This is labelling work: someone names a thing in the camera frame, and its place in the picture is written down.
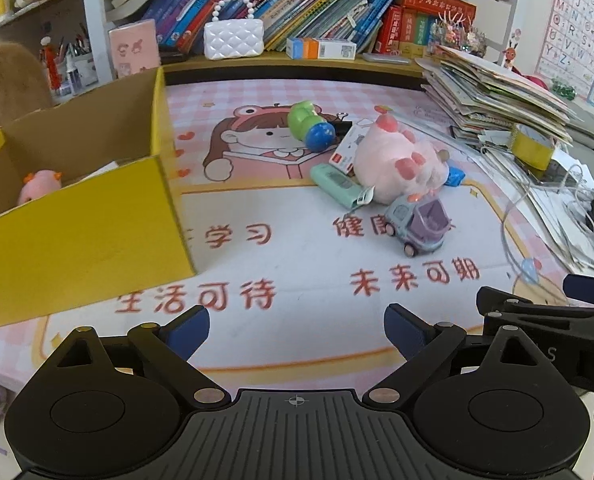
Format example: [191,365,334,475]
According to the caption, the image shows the pink printed cup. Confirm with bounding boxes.
[108,19,162,81]

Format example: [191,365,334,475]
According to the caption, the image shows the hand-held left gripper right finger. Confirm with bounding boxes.
[361,304,548,407]

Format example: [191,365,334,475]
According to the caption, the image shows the blue orange white carton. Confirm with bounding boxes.
[286,37,357,61]

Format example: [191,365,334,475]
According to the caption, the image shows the pen holder with pens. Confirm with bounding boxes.
[39,24,98,97]

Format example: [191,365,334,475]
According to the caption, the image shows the large pink plush pig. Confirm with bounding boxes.
[353,105,450,206]

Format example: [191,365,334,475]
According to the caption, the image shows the row of colourful books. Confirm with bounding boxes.
[112,0,399,54]

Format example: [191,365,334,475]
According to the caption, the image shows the yellow cardboard box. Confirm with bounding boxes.
[0,66,198,328]

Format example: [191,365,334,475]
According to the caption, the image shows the antler figurine decoration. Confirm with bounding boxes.
[429,2,488,57]

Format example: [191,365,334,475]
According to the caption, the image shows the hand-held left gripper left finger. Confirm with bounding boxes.
[52,306,224,408]

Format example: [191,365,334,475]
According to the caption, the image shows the pink printed desk mat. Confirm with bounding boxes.
[0,67,594,397]

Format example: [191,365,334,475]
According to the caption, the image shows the alphabet wall poster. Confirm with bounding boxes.
[537,0,594,121]

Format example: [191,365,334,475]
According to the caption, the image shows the white shelf post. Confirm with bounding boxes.
[79,0,114,86]

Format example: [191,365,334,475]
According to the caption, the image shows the mint green handheld device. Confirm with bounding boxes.
[311,162,365,209]

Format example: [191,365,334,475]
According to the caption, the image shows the black binder clip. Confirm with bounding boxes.
[327,114,354,136]

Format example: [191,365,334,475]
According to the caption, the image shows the yellow tape roll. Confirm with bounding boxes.
[508,124,558,171]

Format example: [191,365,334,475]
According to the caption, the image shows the stack of papers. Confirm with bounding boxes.
[416,45,575,148]

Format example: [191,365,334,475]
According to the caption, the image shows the purple grey toy truck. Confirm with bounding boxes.
[383,194,453,260]

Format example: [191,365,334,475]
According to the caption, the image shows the white cable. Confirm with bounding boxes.
[500,160,594,283]

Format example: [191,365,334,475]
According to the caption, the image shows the small white red-label box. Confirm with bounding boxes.
[329,122,370,177]

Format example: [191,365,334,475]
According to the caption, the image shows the wooden bookshelf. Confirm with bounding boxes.
[99,0,515,82]

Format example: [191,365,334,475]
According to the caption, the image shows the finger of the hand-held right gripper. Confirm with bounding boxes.
[477,286,594,336]
[562,272,594,307]

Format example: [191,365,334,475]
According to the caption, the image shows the small green ornament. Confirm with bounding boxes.
[552,77,578,99]

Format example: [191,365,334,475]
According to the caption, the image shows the small pink plush toy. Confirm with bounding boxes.
[18,170,64,206]

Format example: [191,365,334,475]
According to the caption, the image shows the red boxed dictionaries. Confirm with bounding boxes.
[377,0,478,58]

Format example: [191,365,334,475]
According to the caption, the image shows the fluffy tan cat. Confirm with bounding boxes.
[0,42,54,142]

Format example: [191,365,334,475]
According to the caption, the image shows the grey flat case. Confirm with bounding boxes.
[362,52,411,66]

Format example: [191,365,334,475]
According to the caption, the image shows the white quilted pearl-handle purse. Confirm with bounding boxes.
[203,0,265,61]

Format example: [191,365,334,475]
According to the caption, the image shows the green blue toy capsule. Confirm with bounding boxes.
[287,101,338,152]

